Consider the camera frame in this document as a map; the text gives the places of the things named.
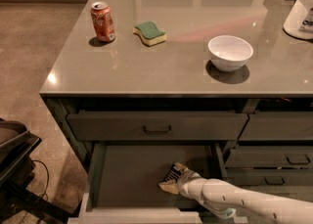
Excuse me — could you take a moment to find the open middle drawer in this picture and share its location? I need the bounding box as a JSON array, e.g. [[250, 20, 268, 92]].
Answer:
[[67, 144, 247, 224]]

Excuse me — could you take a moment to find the white bowl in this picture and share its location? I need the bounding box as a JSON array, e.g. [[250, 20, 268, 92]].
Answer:
[[207, 35, 253, 72]]

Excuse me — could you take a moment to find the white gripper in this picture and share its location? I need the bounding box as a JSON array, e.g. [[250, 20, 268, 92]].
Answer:
[[158, 162, 207, 202]]

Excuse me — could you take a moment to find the green and yellow sponge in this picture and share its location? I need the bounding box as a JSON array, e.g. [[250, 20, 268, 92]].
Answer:
[[133, 22, 166, 47]]

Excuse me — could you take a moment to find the black top drawer handle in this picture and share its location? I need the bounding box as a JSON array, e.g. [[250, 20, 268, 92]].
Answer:
[[143, 125, 172, 135]]

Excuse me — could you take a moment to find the right top drawer front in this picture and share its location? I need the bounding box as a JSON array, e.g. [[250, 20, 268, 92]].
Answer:
[[240, 112, 313, 141]]

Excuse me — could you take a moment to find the white plastic tub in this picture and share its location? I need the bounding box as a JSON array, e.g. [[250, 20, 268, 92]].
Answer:
[[283, 0, 313, 40]]

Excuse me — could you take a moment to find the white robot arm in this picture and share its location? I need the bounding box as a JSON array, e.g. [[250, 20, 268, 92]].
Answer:
[[158, 162, 313, 224]]

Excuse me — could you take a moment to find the black rxbar chocolate wrapper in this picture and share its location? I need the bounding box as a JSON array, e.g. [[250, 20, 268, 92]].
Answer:
[[163, 164, 182, 183]]

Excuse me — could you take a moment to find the orange soda can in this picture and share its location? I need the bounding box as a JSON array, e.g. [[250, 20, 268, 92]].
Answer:
[[91, 1, 115, 42]]

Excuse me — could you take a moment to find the closed top drawer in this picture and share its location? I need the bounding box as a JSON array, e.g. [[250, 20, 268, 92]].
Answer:
[[67, 111, 247, 141]]

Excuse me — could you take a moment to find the right middle drawer front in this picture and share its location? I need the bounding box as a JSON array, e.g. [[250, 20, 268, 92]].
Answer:
[[225, 146, 313, 168]]

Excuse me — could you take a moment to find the black floor cable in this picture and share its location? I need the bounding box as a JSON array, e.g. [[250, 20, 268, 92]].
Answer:
[[19, 158, 51, 224]]

